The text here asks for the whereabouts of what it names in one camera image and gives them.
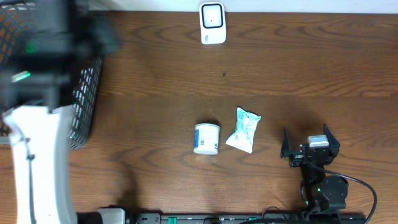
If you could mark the grey plastic mesh basket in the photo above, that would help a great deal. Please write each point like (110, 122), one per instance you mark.
(17, 17)

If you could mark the white round tub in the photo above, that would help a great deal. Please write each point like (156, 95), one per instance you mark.
(206, 139)

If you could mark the white barcode scanner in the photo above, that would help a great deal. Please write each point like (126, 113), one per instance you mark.
(212, 23)

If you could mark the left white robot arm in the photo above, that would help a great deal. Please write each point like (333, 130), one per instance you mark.
(39, 143)

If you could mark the light green snack packet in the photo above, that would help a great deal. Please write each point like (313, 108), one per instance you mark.
(243, 136)

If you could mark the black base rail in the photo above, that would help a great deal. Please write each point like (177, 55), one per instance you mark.
(248, 218)

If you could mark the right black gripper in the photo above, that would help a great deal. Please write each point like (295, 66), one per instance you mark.
(296, 158)

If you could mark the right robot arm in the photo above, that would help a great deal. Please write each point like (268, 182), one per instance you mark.
(322, 192)

